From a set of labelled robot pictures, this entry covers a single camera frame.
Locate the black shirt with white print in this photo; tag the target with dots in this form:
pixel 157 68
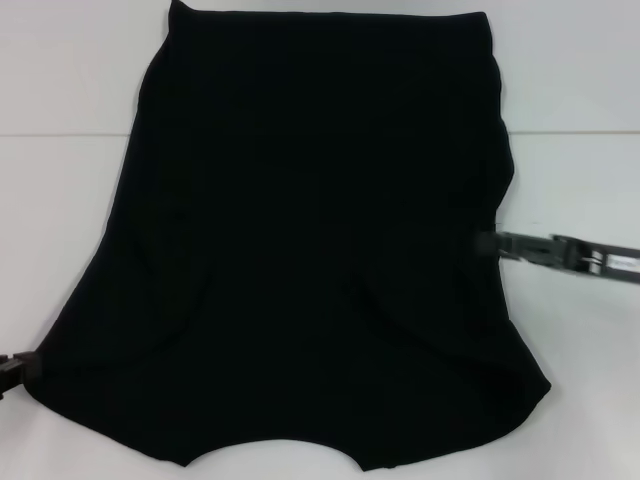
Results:
pixel 310 225

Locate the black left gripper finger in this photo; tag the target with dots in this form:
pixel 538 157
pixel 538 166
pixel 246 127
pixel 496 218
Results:
pixel 22 369

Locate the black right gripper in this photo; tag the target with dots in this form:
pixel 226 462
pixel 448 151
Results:
pixel 600 260

